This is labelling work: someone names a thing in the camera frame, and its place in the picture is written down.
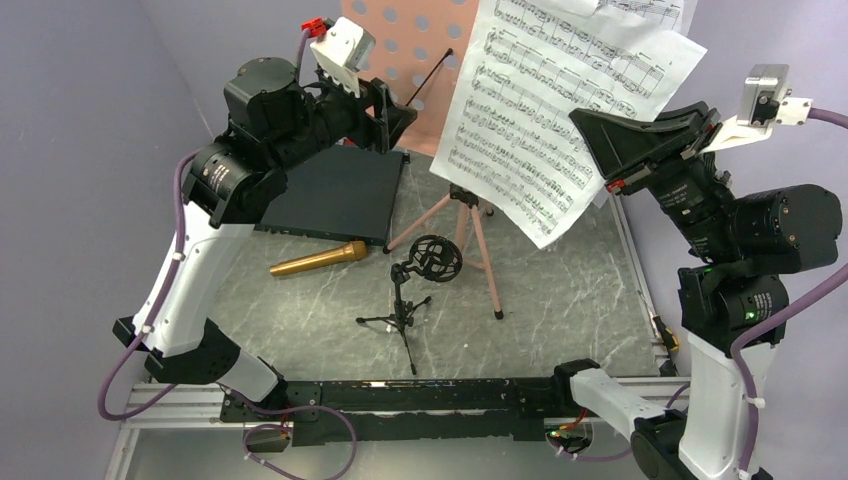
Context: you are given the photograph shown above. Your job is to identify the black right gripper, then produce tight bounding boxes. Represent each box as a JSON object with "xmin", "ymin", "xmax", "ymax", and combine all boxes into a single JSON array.
[{"xmin": 569, "ymin": 96, "xmax": 738, "ymax": 258}]

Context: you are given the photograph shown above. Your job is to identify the pink perforated music stand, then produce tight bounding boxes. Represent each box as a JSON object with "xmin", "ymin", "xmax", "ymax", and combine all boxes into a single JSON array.
[{"xmin": 340, "ymin": 0, "xmax": 504, "ymax": 320}]

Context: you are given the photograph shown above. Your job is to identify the printed sheet music page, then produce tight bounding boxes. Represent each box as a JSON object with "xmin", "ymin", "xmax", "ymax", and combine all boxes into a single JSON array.
[{"xmin": 430, "ymin": 1, "xmax": 706, "ymax": 248}]

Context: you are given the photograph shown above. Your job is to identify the gold microphone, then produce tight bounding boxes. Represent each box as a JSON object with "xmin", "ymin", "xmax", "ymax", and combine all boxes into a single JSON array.
[{"xmin": 269, "ymin": 240, "xmax": 368, "ymax": 277}]

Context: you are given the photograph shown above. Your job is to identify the black microphone tripod stand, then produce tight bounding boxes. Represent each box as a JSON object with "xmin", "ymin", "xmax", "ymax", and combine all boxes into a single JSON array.
[{"xmin": 356, "ymin": 235, "xmax": 464, "ymax": 376}]

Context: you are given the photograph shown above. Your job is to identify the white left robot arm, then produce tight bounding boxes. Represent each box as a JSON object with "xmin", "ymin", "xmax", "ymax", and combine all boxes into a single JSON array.
[{"xmin": 113, "ymin": 57, "xmax": 418, "ymax": 420}]

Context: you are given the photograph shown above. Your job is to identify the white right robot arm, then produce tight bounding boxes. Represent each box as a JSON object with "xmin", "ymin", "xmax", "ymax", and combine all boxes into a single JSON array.
[{"xmin": 550, "ymin": 99, "xmax": 847, "ymax": 479}]

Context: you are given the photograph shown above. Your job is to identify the black flat equipment box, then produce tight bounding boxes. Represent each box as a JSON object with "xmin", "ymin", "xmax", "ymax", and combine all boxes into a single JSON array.
[{"xmin": 255, "ymin": 145, "xmax": 410, "ymax": 246}]

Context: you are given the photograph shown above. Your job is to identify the yellow black tool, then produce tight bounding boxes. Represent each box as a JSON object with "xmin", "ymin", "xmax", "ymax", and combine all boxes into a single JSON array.
[{"xmin": 651, "ymin": 315, "xmax": 679, "ymax": 352}]

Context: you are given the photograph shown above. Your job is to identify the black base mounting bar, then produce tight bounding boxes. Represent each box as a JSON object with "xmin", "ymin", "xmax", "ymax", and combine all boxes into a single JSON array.
[{"xmin": 218, "ymin": 377, "xmax": 617, "ymax": 446}]

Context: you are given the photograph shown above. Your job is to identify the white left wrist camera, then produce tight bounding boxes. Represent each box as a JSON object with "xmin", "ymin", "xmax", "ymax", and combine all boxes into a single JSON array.
[{"xmin": 302, "ymin": 17, "xmax": 376, "ymax": 98}]

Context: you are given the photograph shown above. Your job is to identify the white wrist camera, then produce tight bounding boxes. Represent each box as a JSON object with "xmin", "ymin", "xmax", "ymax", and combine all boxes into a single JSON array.
[
  {"xmin": 302, "ymin": 17, "xmax": 376, "ymax": 98},
  {"xmin": 702, "ymin": 64, "xmax": 813, "ymax": 153}
]

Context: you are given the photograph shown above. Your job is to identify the aluminium rail right edge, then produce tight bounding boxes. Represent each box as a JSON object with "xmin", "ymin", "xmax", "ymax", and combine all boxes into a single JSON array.
[{"xmin": 591, "ymin": 139, "xmax": 727, "ymax": 480}]

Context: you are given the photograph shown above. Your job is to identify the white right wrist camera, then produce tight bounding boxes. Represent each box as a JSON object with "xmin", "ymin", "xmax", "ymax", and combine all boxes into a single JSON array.
[{"xmin": 702, "ymin": 64, "xmax": 813, "ymax": 153}]

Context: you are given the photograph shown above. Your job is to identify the aluminium front rail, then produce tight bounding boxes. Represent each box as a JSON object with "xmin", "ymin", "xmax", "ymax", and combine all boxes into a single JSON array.
[{"xmin": 120, "ymin": 377, "xmax": 707, "ymax": 429}]

